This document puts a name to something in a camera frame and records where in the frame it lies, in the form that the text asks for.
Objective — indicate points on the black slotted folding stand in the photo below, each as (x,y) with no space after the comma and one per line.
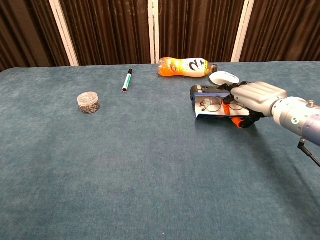
(212,89)

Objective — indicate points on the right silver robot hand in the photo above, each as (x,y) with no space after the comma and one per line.
(260,97)

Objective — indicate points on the brown curtain partition panel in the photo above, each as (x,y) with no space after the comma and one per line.
(282,27)
(197,27)
(107,30)
(25,30)

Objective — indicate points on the white computer mouse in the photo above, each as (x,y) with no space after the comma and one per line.
(222,77)

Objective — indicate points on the orange drink plastic bottle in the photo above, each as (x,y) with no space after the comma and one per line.
(185,68)

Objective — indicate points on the blue felt table cover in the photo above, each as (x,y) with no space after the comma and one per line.
(100,162)

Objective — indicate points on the clear jar of metal clips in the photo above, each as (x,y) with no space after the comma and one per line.
(88,103)

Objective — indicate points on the thin metal-frame eyeglasses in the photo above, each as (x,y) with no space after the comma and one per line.
(213,103)

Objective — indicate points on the green marker pen black cap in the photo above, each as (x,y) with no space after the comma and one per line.
(127,81)

